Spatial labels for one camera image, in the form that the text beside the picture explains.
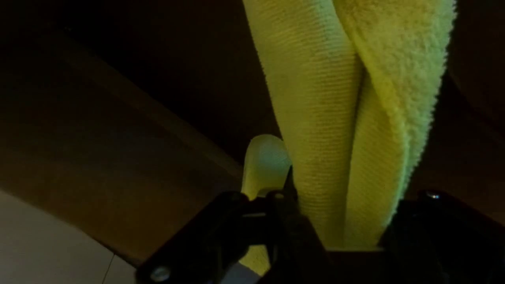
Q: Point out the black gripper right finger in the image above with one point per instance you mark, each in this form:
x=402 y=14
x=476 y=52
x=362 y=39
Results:
x=440 y=241

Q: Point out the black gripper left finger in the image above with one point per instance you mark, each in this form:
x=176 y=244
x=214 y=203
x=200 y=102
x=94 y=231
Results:
x=296 y=254

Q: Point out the marker with pale cap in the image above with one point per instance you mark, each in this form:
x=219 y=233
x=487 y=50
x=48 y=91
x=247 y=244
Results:
x=266 y=167

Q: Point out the yellow-green microfiber towel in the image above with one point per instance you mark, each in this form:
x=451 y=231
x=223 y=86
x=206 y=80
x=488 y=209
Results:
x=354 y=86

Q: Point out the brown cardboard box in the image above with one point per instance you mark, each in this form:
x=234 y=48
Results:
x=78 y=146

